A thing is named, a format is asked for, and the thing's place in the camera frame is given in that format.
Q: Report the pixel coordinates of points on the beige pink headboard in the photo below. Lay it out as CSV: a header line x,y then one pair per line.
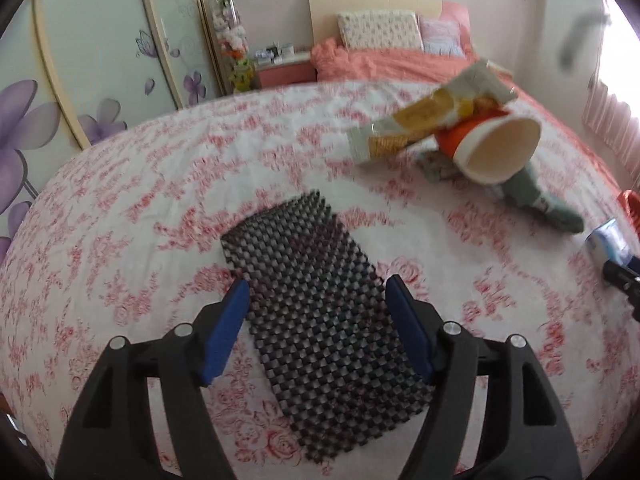
x,y
380,2

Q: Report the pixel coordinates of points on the black non-slip mat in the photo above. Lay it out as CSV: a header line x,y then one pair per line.
x,y
320,320

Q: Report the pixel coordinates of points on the yellow white snack wrapper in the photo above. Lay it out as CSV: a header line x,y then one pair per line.
x,y
435,110

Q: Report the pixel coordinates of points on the hanging plush toy organizer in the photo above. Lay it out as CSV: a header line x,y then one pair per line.
x,y
230,25

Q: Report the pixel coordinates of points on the pink striped pillow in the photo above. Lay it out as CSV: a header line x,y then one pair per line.
x,y
440,37

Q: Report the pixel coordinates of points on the pink floral tablecloth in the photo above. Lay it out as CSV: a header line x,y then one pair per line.
x,y
125,260

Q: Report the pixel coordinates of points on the flower printed sliding wardrobe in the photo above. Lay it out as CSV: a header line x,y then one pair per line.
x,y
100,35

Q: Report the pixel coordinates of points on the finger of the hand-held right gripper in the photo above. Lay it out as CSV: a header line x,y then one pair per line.
x,y
622,277

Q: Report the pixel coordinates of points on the blue tissue pack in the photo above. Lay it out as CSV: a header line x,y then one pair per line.
x,y
607,240

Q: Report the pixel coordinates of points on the coral bed duvet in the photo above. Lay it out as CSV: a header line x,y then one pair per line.
x,y
380,65

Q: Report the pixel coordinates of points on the orange plastic bag liner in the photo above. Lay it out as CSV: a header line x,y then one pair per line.
x,y
631,205

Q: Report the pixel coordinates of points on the pink curtain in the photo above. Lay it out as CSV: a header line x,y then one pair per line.
x,y
610,115

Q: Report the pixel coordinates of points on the orange paper cup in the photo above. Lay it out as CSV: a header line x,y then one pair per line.
x,y
500,155

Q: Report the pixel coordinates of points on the pink nightstand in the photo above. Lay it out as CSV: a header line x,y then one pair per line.
x,y
285,72

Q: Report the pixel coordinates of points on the green sock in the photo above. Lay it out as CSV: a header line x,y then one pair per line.
x,y
540,200

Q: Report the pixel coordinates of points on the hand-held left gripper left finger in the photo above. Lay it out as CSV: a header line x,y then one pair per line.
x,y
225,330

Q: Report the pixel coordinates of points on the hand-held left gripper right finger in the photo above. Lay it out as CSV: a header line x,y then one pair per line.
x,y
407,325

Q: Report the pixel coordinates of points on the floral print pillow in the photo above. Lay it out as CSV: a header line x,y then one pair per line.
x,y
380,30

